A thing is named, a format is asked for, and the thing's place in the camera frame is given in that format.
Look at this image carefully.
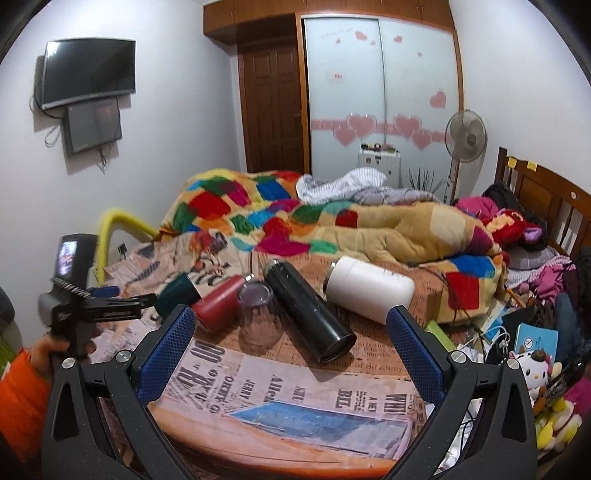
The dark green cup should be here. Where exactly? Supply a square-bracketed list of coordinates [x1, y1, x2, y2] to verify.
[154, 273, 201, 320]

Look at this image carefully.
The orange sleeved left forearm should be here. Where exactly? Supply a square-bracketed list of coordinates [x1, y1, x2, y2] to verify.
[0, 350, 51, 464]

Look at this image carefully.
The left hand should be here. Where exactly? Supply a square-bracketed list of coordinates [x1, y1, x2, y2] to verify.
[29, 333, 70, 383]

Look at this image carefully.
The hello kitty plush toy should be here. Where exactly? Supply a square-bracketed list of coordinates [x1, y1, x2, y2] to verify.
[509, 349, 562, 416]

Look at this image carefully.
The yellow curved tube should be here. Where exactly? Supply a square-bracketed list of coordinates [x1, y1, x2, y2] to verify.
[95, 208, 158, 284]

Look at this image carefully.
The light blue booklet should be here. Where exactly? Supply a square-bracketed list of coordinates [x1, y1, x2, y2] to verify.
[514, 323, 559, 364]

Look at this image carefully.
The red thermos bottle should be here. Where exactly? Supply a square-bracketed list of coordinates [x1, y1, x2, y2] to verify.
[191, 274, 254, 334]

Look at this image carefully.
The clear glass tumbler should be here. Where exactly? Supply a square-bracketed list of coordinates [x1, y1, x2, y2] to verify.
[238, 280, 283, 350]

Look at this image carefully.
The white thermos bottle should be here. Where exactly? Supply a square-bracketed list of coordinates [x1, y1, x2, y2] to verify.
[322, 256, 415, 325]

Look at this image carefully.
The colourful patchwork blanket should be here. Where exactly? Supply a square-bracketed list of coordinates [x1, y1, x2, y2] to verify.
[160, 169, 505, 323]

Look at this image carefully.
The red plush toy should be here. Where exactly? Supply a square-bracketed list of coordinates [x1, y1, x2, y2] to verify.
[482, 209, 544, 250]

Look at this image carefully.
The black thermos bottle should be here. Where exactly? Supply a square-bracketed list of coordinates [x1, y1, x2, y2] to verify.
[263, 259, 356, 364]

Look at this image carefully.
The wooden bed headboard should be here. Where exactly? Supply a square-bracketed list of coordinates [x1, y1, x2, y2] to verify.
[495, 147, 591, 258]

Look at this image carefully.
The white striped cloth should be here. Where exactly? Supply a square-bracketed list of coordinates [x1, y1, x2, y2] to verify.
[295, 167, 388, 205]

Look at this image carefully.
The brown wooden door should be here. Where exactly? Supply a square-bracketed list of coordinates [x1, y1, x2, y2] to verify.
[238, 37, 304, 173]

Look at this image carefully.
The white small cabinet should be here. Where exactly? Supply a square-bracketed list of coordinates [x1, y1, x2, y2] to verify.
[358, 149, 402, 188]

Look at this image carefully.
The white standing fan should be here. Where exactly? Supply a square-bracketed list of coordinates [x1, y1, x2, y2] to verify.
[444, 109, 488, 203]

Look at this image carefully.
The sliding wardrobe with hearts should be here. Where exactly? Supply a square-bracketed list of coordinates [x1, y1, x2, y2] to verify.
[303, 15, 463, 198]

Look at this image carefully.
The small wall monitor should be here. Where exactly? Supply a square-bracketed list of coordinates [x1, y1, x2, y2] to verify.
[62, 98, 122, 157]

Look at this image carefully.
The wall mounted black television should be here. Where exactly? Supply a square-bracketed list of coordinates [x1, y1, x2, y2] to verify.
[39, 38, 136, 110]

